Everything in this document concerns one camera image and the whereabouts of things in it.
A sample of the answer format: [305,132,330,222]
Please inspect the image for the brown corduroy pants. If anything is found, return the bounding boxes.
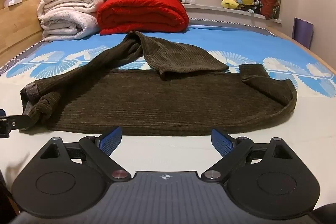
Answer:
[20,30,298,137]

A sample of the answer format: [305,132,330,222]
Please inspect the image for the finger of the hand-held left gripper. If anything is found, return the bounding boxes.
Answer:
[7,114,37,131]

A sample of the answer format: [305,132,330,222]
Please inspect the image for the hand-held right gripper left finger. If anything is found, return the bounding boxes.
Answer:
[39,126,131,181]

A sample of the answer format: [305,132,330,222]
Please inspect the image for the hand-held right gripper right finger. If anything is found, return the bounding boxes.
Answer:
[201,128,294,182]

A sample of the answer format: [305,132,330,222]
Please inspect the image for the wooden headboard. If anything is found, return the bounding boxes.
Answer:
[0,0,59,67]

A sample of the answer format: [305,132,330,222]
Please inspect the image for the white folded quilt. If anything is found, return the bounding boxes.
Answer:
[37,0,106,42]

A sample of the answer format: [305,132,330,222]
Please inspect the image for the blue white patterned bed sheet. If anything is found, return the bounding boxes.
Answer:
[0,25,336,214]

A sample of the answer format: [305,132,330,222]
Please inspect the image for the tissue pack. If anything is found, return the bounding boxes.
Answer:
[4,0,23,8]

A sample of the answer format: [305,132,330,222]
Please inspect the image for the window sill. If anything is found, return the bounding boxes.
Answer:
[183,3,283,28]

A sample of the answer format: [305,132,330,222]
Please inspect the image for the red folded quilt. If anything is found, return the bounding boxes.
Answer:
[97,0,190,36]

